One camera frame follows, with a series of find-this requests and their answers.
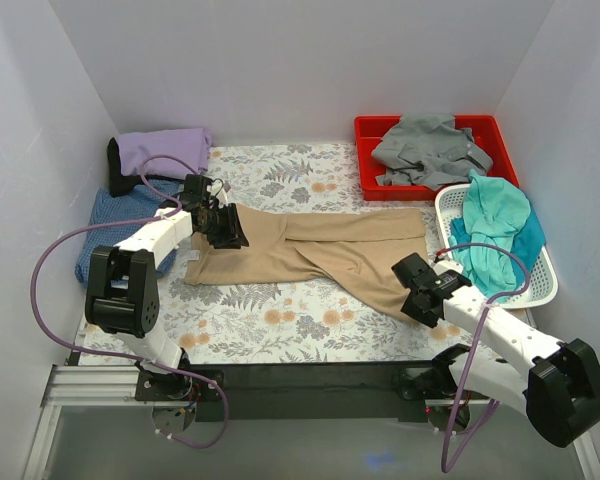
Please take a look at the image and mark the tan t shirt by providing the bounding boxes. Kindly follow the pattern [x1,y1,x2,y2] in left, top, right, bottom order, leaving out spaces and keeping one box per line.
[184,205,428,321]

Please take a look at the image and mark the folded blue checked shirt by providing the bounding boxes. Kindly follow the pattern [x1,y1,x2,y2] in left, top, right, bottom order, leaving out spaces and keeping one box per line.
[74,184,163,288]

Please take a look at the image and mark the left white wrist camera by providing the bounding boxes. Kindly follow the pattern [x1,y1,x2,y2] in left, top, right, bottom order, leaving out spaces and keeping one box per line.
[208,178,231,206]

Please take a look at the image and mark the white plastic basket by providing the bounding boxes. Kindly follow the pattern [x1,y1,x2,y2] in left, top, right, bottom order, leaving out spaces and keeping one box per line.
[434,184,558,310]

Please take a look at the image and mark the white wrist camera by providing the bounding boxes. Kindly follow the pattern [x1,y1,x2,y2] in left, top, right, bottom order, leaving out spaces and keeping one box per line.
[208,178,231,206]
[432,250,463,275]

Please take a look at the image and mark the black base bar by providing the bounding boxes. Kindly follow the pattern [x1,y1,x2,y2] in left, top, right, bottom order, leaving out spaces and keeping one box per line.
[133,363,496,424]

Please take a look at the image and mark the aluminium rail frame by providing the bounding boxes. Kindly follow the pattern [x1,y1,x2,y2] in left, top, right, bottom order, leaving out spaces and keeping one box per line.
[22,363,156,480]

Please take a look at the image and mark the folded black garment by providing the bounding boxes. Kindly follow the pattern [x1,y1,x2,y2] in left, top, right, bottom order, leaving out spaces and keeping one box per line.
[106,138,143,197]

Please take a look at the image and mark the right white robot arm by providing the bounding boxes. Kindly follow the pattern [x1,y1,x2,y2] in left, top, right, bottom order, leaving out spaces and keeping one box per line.
[392,254,600,448]

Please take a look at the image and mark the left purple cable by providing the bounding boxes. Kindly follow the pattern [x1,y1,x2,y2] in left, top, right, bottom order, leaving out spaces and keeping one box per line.
[29,155,231,449]

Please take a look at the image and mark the floral table cloth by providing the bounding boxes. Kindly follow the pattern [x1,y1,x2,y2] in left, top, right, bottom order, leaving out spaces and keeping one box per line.
[77,143,541,365]

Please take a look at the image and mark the folded purple shirt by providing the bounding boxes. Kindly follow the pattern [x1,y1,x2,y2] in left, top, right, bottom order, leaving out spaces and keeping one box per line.
[117,128,212,180]

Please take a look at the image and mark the teal shirt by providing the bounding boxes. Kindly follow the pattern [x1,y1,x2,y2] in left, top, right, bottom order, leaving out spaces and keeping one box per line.
[449,170,546,297]

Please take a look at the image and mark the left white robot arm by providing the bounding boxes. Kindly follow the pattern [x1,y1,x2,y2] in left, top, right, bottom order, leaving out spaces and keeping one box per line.
[85,175,249,399]

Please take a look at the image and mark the red plastic bin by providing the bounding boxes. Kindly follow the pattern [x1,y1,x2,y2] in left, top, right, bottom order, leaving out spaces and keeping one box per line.
[354,115,520,201]

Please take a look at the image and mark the grey shirt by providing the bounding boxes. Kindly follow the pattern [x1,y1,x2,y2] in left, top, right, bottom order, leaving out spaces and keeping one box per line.
[372,114,493,191]

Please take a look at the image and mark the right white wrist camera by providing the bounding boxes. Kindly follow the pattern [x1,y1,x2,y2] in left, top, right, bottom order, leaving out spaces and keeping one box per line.
[432,250,463,275]

